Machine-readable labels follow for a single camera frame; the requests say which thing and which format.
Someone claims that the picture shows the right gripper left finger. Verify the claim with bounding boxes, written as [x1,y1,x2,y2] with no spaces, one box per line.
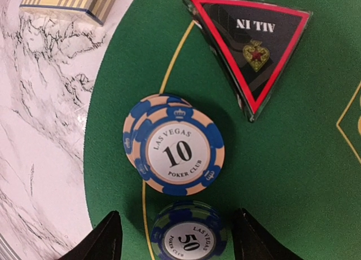
[60,210,123,260]

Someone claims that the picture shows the round green poker mat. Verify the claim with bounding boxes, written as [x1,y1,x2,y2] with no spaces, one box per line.
[84,0,360,259]

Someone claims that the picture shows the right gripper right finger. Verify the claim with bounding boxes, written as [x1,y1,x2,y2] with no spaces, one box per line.
[232,208,301,260]

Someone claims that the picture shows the red-backed playing card deck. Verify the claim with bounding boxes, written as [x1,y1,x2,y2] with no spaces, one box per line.
[19,0,115,26]

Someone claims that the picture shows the placed fifty chip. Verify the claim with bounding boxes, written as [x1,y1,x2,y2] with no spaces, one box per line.
[150,200,227,259]

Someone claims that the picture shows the triangular all-in button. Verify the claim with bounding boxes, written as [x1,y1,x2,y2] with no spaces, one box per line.
[182,0,312,122]

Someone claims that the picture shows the placed ten chips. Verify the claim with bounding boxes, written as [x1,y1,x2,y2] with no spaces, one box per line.
[122,94,225,196]

